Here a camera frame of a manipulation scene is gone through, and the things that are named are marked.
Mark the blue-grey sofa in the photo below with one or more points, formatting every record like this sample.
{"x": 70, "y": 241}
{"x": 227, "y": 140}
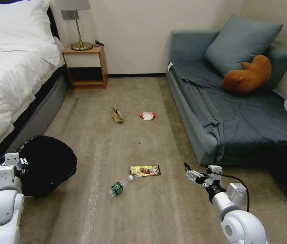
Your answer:
{"x": 184, "y": 84}

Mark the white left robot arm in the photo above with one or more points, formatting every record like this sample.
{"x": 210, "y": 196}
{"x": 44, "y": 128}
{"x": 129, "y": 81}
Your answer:
{"x": 1, "y": 206}

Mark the wooden nightstand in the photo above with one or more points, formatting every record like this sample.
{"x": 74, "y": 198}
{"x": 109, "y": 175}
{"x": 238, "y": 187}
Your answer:
{"x": 85, "y": 59}

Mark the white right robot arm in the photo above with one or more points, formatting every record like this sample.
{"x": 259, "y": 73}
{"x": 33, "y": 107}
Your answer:
{"x": 240, "y": 221}

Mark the white duvet bed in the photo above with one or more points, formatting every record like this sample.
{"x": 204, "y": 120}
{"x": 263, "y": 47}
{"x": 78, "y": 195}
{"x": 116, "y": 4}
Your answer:
{"x": 11, "y": 84}

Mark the dark grey sofa sheet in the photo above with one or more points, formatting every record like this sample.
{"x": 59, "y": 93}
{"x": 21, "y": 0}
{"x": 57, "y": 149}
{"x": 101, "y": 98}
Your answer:
{"x": 255, "y": 122}

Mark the trash bin with black bag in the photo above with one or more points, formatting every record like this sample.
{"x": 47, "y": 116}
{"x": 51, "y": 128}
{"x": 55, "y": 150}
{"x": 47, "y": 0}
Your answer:
{"x": 49, "y": 165}

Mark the grey upholstered bed frame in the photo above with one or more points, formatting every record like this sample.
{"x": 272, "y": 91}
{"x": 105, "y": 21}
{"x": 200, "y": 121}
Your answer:
{"x": 49, "y": 101}

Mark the grey wall switch panel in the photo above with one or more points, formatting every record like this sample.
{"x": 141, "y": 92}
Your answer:
{"x": 70, "y": 15}

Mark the yellow brown snack wrapper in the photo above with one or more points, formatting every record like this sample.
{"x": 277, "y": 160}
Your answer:
{"x": 145, "y": 170}

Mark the plastic bottle green label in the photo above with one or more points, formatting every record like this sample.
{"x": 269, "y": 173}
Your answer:
{"x": 116, "y": 189}

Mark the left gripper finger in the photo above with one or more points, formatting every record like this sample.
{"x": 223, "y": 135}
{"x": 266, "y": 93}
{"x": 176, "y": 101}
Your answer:
{"x": 23, "y": 161}
{"x": 24, "y": 171}

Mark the brass table lamp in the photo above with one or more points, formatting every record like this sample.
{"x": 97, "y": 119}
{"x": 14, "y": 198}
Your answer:
{"x": 81, "y": 45}

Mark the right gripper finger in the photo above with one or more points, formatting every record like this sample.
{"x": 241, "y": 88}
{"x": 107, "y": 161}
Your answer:
{"x": 194, "y": 180}
{"x": 191, "y": 172}

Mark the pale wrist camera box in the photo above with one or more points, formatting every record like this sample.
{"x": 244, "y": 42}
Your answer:
{"x": 214, "y": 169}
{"x": 12, "y": 158}

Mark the dark headboard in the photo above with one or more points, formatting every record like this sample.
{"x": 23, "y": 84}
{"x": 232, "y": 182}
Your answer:
{"x": 54, "y": 24}

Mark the white sofa tag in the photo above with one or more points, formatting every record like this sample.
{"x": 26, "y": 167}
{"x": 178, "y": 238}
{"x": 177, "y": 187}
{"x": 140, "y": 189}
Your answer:
{"x": 170, "y": 68}

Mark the red and white wrapper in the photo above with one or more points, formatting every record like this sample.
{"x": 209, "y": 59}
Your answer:
{"x": 147, "y": 116}

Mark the blue-grey cushion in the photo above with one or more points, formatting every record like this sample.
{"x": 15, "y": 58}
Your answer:
{"x": 240, "y": 43}

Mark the white pillow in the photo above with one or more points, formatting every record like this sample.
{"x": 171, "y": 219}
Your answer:
{"x": 14, "y": 23}

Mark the brown capybara plush toy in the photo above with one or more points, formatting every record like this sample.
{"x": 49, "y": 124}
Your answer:
{"x": 250, "y": 76}

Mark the crumpled brown paper trash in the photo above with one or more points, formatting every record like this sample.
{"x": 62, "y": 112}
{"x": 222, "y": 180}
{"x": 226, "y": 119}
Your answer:
{"x": 117, "y": 116}

